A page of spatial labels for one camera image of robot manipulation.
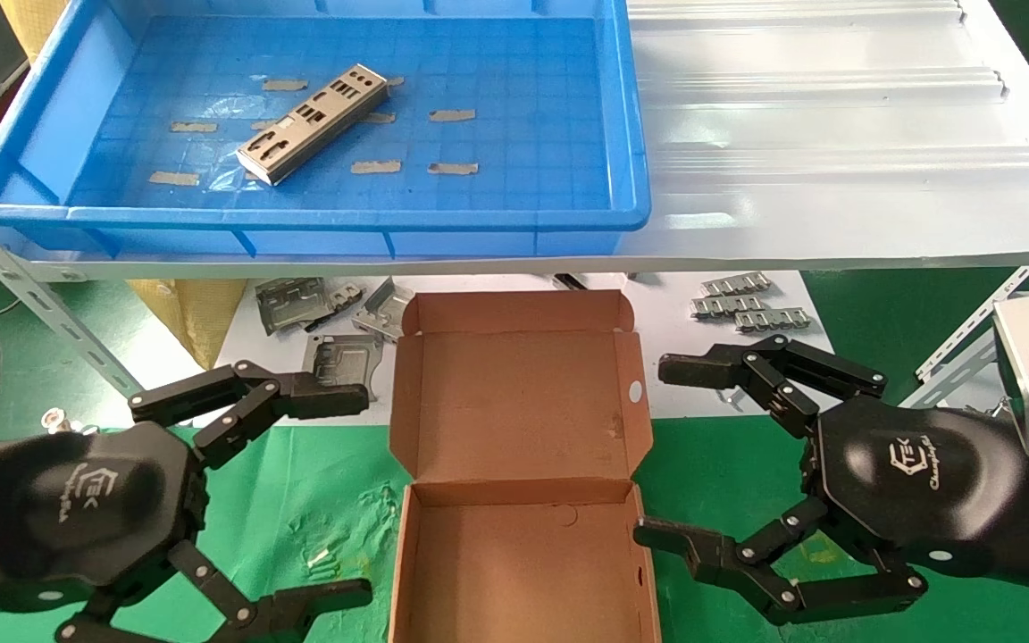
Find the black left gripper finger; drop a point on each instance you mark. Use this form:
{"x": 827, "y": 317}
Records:
{"x": 318, "y": 397}

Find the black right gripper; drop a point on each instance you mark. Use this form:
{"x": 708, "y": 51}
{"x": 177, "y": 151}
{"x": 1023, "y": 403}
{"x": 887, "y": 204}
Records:
{"x": 925, "y": 482}

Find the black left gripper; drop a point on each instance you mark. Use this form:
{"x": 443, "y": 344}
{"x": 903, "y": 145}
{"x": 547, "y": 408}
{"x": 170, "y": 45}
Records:
{"x": 77, "y": 509}

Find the open brown cardboard box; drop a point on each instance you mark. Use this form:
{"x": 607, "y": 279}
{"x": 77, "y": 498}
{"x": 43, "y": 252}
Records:
{"x": 523, "y": 402}

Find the blue plastic tray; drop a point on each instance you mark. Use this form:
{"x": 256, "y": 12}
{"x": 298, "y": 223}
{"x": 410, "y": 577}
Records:
{"x": 523, "y": 179}

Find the small metal staple strip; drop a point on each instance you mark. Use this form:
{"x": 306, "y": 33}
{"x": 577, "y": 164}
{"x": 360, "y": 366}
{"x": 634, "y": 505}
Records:
{"x": 320, "y": 558}

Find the green cloth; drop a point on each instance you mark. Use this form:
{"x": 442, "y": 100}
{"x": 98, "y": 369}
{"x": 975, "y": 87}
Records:
{"x": 318, "y": 500}

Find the white paper sheet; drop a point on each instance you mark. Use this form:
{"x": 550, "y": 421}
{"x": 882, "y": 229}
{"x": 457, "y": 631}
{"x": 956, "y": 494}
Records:
{"x": 671, "y": 326}

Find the yellow woven sack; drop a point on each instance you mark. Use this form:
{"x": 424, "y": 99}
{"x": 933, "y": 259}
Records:
{"x": 28, "y": 22}
{"x": 193, "y": 313}

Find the silver toothed metal strip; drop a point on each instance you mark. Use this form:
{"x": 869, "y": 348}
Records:
{"x": 736, "y": 284}
{"x": 773, "y": 320}
{"x": 727, "y": 306}

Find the silver metal clip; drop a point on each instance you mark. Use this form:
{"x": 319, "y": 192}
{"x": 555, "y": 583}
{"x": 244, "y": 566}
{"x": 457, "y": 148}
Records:
{"x": 63, "y": 420}

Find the stack of metal shield plates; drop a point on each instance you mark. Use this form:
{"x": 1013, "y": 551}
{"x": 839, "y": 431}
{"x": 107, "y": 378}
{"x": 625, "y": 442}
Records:
{"x": 329, "y": 123}

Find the grey slotted angle shelf brace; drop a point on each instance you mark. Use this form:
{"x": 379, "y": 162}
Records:
{"x": 970, "y": 330}

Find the grey slotted angle shelf leg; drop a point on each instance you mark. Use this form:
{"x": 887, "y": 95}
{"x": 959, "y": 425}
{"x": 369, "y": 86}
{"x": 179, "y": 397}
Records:
{"x": 32, "y": 290}

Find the grey stamped metal bracket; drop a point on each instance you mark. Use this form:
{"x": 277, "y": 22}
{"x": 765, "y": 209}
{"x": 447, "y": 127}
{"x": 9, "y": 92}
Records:
{"x": 291, "y": 304}
{"x": 345, "y": 353}
{"x": 380, "y": 308}

